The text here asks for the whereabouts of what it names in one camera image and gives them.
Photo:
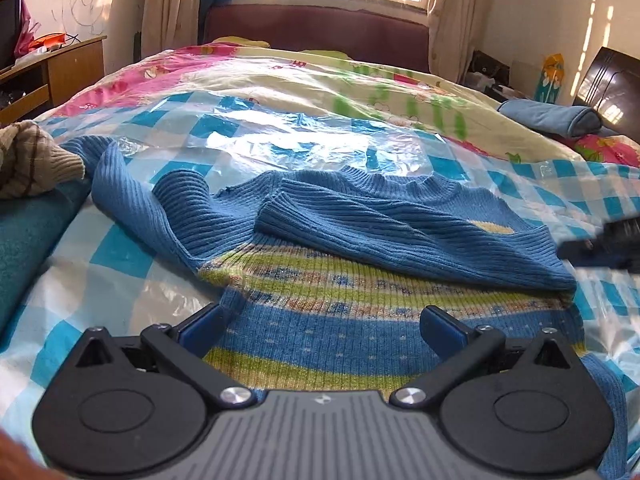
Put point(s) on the beige plaid knit garment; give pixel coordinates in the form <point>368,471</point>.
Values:
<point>32,163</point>

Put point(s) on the beige curtain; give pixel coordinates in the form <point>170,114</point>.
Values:
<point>456,28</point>
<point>168,24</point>

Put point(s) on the yellow flower picture panel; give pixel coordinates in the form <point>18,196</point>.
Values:
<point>550,79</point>

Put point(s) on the orange item on cabinet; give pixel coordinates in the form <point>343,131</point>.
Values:
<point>48,42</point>

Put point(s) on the wooden side cabinet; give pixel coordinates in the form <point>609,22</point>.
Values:
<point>49,80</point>

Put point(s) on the black television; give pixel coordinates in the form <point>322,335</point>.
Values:
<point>10,29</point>

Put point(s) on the dark red headboard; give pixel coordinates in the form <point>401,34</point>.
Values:
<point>362,35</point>

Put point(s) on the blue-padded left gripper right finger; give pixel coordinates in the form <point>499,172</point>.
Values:
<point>462,350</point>

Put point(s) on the dark brown wooden board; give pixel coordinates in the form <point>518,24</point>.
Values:
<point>612,88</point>

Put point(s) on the folded light blue cloth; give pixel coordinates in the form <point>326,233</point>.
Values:
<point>568,122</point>

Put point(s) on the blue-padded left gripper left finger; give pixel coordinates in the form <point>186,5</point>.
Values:
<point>179,350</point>

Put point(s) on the right beige curtain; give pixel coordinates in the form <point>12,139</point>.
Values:
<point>456,28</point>

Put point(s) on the left beige curtain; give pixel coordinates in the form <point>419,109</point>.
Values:
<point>168,24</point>

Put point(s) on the teal towel blanket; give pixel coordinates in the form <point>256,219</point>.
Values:
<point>30,229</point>

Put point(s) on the blue striped knit sweater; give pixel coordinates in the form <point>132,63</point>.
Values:
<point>324,274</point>

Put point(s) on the floral pink green quilt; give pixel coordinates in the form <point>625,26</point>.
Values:
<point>319,85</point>

